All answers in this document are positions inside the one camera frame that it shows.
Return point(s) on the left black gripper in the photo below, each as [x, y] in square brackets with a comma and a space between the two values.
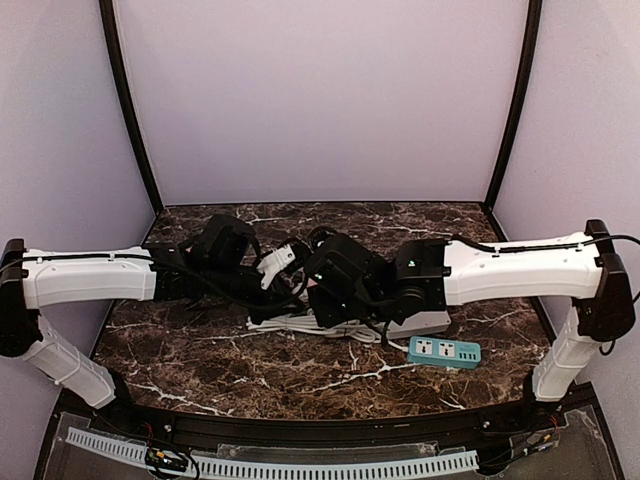
[270, 301]

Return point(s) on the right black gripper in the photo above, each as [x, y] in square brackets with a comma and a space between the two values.
[325, 310]

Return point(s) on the white power strip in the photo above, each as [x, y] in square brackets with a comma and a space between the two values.
[420, 324]

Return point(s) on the teal power strip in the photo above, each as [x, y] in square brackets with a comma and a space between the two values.
[444, 353]

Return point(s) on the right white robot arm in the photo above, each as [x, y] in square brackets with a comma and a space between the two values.
[431, 275]

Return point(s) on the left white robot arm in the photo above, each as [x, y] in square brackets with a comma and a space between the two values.
[224, 260]

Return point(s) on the small circuit board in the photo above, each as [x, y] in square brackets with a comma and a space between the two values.
[164, 459]

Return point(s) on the white slotted cable duct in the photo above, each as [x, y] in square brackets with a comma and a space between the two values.
[206, 467]

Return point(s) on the left black frame post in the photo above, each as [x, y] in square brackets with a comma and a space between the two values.
[125, 99]

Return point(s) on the black frame post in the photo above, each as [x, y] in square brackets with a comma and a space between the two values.
[125, 99]
[525, 65]

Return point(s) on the right black frame post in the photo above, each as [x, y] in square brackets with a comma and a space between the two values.
[525, 65]

